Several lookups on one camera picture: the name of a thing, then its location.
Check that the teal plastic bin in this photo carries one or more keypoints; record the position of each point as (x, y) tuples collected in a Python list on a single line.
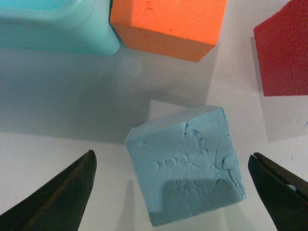
[(74, 26)]

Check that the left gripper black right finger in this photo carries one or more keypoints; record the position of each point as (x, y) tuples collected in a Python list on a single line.
[(284, 194)]

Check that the red foam block left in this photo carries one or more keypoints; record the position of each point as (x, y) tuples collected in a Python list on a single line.
[(282, 50)]

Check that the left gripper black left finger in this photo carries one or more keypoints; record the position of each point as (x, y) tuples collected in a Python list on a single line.
[(58, 205)]

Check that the orange foam block near bin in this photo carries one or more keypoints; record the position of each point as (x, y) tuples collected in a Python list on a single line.
[(183, 29)]

